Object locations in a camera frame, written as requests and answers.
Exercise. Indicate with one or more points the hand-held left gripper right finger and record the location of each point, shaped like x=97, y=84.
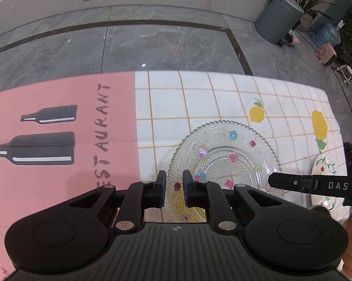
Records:
x=188, y=188

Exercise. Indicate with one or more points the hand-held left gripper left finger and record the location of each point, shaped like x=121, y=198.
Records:
x=161, y=188

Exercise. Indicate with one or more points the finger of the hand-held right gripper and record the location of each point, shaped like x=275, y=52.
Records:
x=290, y=181

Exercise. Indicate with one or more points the white floral patterned plate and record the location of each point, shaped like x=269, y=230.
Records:
x=325, y=164

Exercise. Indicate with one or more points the clear glass plate with stickers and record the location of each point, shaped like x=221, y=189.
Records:
x=222, y=140

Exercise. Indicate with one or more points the white checked lemon tablecloth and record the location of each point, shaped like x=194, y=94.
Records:
x=211, y=99

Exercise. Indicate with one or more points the white small stool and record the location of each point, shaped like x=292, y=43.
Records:
x=347, y=73

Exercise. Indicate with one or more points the pink space heater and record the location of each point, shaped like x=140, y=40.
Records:
x=326, y=54

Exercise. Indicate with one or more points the patterned fabric bag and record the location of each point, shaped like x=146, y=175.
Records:
x=291, y=38

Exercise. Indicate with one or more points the grey pedal trash bin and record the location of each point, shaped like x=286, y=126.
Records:
x=276, y=14

